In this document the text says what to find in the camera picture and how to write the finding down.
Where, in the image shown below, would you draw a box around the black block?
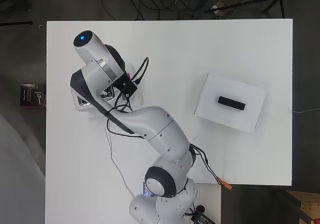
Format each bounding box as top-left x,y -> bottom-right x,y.
217,95 -> 247,111

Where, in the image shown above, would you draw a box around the wooden crate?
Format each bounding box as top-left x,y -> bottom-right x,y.
285,190 -> 320,224

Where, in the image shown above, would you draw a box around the thin white cable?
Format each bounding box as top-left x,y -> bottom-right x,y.
292,107 -> 320,115

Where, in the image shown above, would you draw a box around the dark printed booklet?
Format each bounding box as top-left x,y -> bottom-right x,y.
19,83 -> 47,108

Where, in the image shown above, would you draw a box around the small black camera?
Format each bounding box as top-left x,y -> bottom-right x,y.
190,203 -> 216,224

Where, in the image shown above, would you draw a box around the orange clip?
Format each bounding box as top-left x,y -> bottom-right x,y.
215,177 -> 233,191

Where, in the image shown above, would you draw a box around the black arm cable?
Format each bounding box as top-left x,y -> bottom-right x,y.
105,56 -> 223,185

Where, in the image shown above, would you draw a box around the black tripod stand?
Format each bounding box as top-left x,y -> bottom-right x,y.
204,0 -> 295,19

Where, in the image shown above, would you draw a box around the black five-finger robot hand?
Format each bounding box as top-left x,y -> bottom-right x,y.
100,86 -> 118,101

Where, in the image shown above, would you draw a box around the white flat box stand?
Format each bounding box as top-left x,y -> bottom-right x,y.
194,72 -> 268,134

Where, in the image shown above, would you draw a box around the white toaster power cord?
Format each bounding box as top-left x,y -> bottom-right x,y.
104,115 -> 137,198

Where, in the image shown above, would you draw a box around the black rod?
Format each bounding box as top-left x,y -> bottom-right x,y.
0,20 -> 34,27

